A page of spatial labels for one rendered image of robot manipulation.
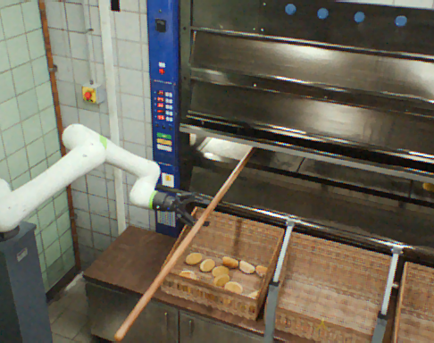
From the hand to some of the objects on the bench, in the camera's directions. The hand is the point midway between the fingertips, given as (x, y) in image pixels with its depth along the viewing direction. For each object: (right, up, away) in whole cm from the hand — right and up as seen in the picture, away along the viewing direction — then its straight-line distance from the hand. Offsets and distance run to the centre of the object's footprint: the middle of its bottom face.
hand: (205, 213), depth 243 cm
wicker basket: (+63, -54, +34) cm, 89 cm away
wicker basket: (+8, -41, +53) cm, 68 cm away
